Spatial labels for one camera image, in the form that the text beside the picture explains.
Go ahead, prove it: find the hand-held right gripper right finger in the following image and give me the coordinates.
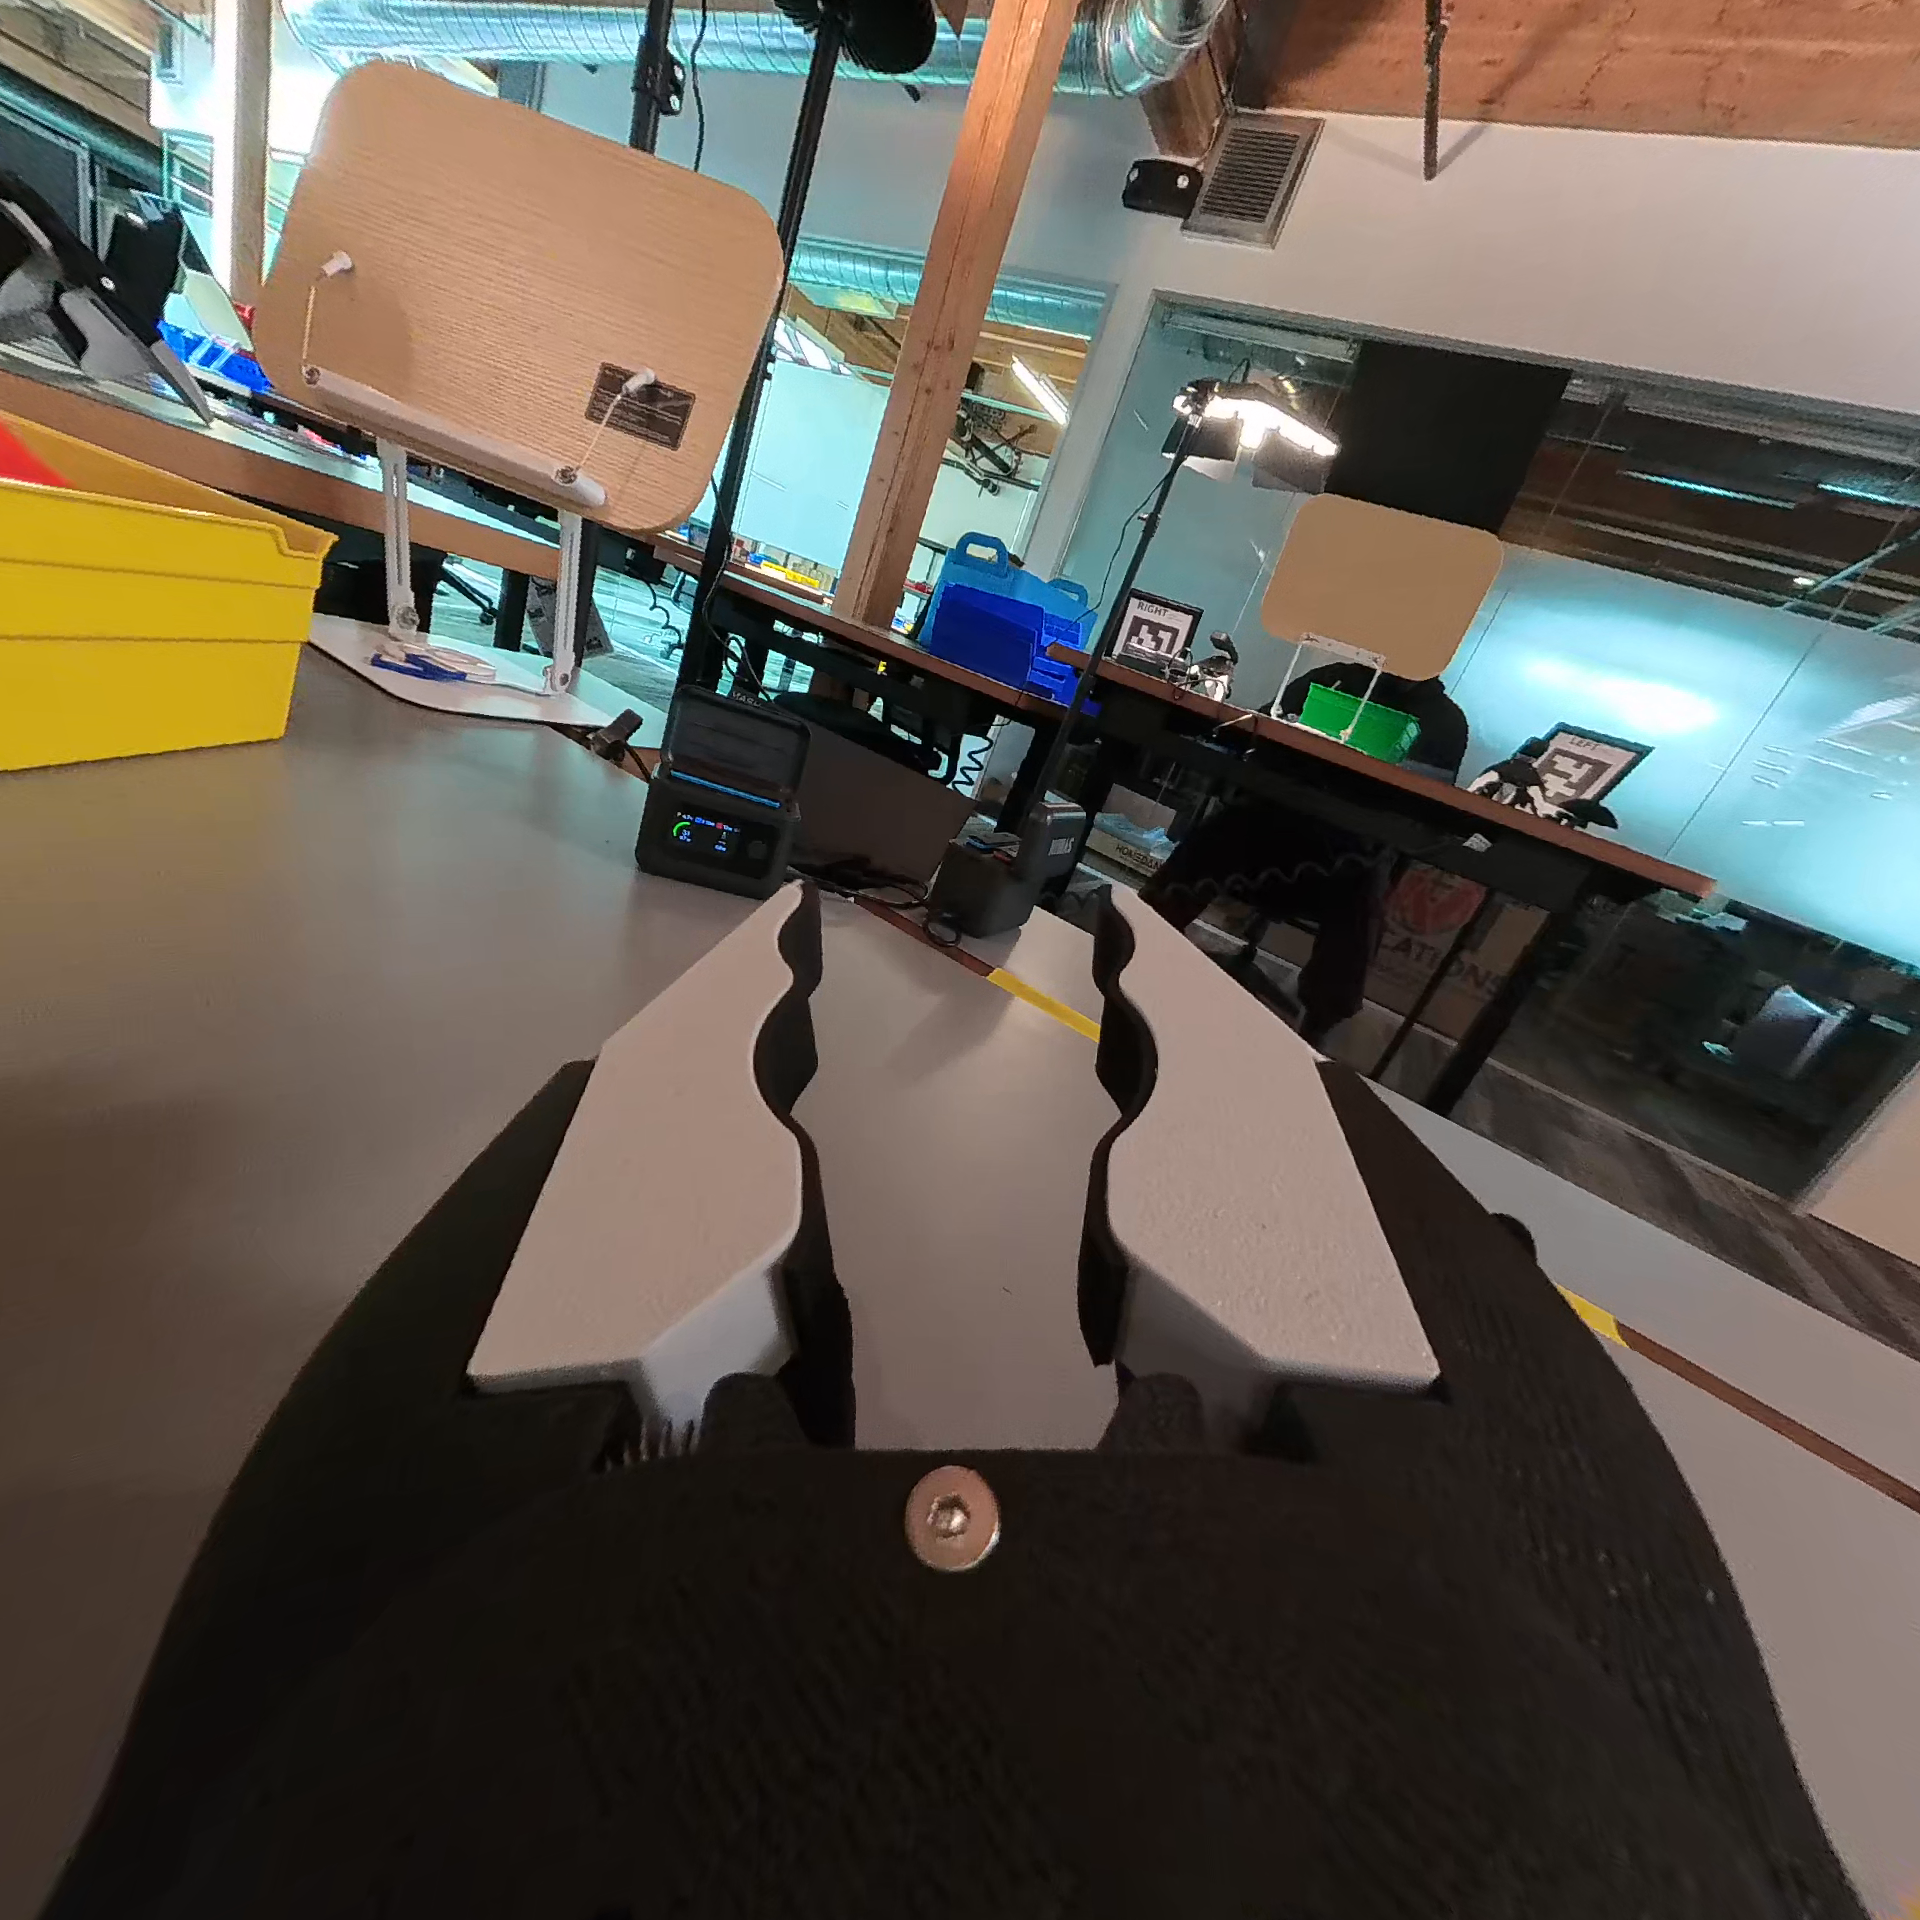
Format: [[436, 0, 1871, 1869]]
[[1078, 883, 1442, 1449]]

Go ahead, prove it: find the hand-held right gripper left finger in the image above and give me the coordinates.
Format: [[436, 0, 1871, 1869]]
[[468, 881, 857, 1449]]

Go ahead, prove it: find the yellow plastic bin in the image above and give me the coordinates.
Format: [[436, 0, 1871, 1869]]
[[0, 412, 334, 774]]

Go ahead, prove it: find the yellow tape strip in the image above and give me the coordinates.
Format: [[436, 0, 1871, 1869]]
[[988, 966, 1103, 1044]]

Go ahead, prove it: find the black portable power station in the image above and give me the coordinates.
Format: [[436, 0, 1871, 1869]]
[[632, 691, 816, 902]]

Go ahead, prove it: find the black battery charger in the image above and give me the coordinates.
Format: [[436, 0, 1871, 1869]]
[[927, 799, 1089, 939]]

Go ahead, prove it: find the long wooden table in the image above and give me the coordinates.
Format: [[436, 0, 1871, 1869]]
[[652, 531, 1719, 1119]]

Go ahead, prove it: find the green plastic bin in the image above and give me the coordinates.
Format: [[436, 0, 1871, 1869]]
[[1298, 683, 1418, 760]]

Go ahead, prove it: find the framed tag sign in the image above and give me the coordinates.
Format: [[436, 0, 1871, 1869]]
[[1469, 722, 1651, 828], [1106, 593, 1209, 678]]

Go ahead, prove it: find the brown tape strip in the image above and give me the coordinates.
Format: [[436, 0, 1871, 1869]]
[[1626, 1327, 1920, 1514]]

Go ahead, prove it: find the blue plastic case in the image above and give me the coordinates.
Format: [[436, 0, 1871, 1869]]
[[918, 531, 1097, 706]]

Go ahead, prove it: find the studio light on stand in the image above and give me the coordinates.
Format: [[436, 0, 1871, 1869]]
[[1036, 376, 1344, 817]]

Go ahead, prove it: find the large wooden book stand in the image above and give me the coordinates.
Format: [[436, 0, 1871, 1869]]
[[251, 61, 789, 699]]

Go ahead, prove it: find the metal air vent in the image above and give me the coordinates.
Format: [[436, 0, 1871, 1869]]
[[1181, 109, 1323, 246]]

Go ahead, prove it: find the tall black stand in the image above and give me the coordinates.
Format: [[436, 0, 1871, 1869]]
[[682, 0, 976, 706]]

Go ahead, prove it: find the black wall panel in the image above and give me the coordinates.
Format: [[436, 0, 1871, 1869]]
[[1327, 341, 1573, 534]]

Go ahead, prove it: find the wooden post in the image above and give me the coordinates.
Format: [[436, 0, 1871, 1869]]
[[832, 0, 1082, 624]]

